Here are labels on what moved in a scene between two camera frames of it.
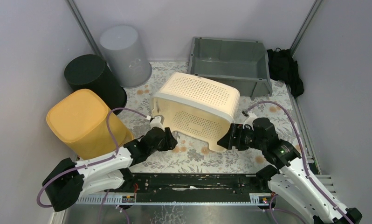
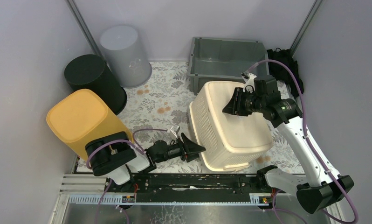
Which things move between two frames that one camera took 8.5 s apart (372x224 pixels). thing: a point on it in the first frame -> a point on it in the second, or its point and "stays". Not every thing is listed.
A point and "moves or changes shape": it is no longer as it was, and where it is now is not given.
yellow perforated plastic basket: [80, 119] stays
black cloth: [282, 67] stays
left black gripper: [168, 138] -> [183, 150]
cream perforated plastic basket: [196, 106] moves or changes shape
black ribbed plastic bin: [90, 72] stays
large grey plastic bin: [125, 55] stays
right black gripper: [235, 129] -> [234, 106]
